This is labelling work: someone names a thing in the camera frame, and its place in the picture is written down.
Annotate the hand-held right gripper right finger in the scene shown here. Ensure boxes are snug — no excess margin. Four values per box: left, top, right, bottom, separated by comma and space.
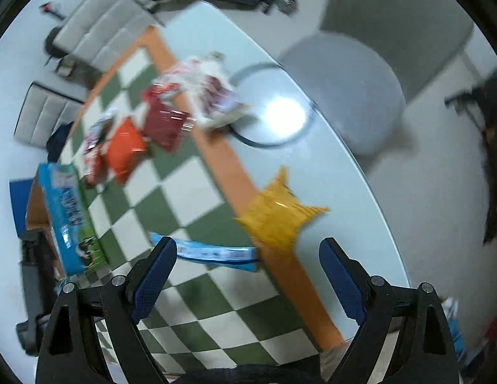
318, 238, 461, 384

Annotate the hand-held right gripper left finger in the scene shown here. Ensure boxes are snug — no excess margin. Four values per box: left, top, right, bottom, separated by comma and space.
36, 237, 178, 384

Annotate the blue snack packet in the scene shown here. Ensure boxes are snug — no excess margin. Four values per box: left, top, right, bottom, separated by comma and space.
148, 232, 260, 273

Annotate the yellow snack packet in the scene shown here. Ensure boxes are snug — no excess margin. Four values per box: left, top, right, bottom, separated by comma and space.
233, 166, 330, 257

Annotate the cardboard box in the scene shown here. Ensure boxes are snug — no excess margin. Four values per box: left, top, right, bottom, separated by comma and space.
26, 163, 110, 278

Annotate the orange snack packet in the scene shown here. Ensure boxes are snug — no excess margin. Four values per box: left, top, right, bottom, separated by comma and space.
105, 119, 150, 185

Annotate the panda print snack packet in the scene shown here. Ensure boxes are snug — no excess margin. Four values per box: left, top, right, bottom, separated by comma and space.
82, 110, 115, 187

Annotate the large white red snack packet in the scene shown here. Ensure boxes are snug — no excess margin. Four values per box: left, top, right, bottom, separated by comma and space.
190, 52, 250, 129

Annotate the green white checkered tablecloth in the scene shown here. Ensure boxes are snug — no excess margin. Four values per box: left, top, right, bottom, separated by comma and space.
60, 24, 346, 384

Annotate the blue floor mat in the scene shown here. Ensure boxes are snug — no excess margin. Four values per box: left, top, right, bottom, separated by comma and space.
9, 178, 35, 241

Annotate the dark red snack packet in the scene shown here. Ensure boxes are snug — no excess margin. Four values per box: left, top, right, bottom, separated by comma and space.
142, 88, 190, 153

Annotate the dark blue cloth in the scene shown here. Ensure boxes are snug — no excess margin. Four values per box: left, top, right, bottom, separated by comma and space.
45, 122, 76, 165

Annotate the round glass turntable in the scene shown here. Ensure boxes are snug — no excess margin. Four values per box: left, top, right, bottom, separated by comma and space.
228, 62, 318, 148

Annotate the grey chair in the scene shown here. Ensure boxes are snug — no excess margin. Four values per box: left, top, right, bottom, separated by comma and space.
278, 0, 475, 157

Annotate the white padded chair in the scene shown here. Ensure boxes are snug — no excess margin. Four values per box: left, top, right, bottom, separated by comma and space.
14, 82, 86, 149
54, 0, 166, 77

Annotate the red black tool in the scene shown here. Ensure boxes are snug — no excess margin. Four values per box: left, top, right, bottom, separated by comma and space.
39, 2, 66, 19

